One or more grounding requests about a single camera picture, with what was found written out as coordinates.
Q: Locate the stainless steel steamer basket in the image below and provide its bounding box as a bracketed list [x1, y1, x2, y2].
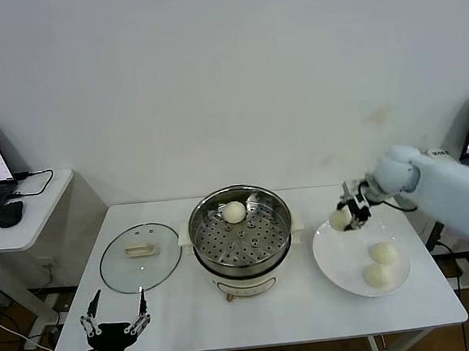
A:
[173, 179, 309, 279]

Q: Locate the white round plate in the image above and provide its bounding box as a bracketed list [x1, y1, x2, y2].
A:
[309, 210, 415, 303]

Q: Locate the white steamed baozi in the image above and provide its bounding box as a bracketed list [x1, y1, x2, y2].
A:
[368, 241, 400, 267]
[220, 200, 247, 226]
[327, 208, 356, 232]
[362, 262, 394, 289]

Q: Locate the white floor power strip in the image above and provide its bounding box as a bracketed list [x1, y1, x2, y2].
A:
[21, 323, 67, 351]

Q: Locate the round glass lid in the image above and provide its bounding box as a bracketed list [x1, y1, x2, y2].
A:
[96, 220, 185, 297]

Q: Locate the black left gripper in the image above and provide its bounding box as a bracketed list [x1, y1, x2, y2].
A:
[77, 285, 156, 351]

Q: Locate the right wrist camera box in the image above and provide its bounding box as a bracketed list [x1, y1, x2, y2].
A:
[352, 195, 372, 220]

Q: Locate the black computer mouse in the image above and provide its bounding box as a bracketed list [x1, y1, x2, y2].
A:
[0, 199, 27, 229]

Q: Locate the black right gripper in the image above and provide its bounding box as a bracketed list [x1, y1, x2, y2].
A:
[334, 178, 376, 233]

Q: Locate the black laptop charger cable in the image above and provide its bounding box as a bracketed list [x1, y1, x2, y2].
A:
[7, 168, 57, 199]

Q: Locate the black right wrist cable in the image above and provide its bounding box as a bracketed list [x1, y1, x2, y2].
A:
[381, 194, 420, 215]

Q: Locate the white electric cooker base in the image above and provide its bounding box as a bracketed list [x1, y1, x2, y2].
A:
[181, 230, 306, 307]

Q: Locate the black power adapter with cable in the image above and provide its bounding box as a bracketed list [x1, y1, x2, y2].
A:
[423, 219, 463, 295]

